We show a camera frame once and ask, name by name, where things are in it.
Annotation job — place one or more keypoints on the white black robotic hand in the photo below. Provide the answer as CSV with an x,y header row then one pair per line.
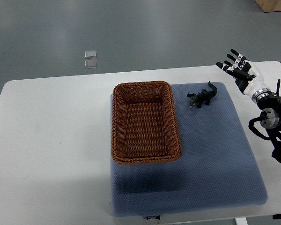
x,y
248,77

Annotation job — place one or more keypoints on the dark toy crocodile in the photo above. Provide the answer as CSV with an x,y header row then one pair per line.
x,y
203,97

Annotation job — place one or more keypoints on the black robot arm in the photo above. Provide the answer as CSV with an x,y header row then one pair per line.
x,y
268,125

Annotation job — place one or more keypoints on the brown wicker basket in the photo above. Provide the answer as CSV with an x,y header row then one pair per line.
x,y
144,125

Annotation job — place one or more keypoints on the cardboard box corner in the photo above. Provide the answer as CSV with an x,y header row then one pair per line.
x,y
269,5

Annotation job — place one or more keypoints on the blue foam mat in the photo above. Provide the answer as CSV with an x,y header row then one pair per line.
x,y
217,168

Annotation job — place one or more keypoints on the upper metal floor plate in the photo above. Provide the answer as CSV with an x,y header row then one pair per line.
x,y
89,54

